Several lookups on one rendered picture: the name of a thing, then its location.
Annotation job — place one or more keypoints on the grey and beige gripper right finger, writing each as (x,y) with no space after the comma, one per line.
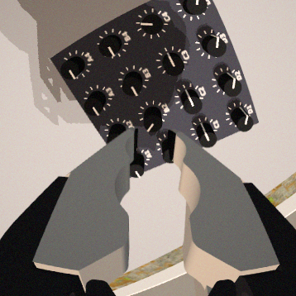
(234,232)

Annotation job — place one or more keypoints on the dark grey knob panel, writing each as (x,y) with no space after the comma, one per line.
(135,89)

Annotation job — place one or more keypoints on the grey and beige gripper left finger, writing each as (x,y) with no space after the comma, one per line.
(75,231)

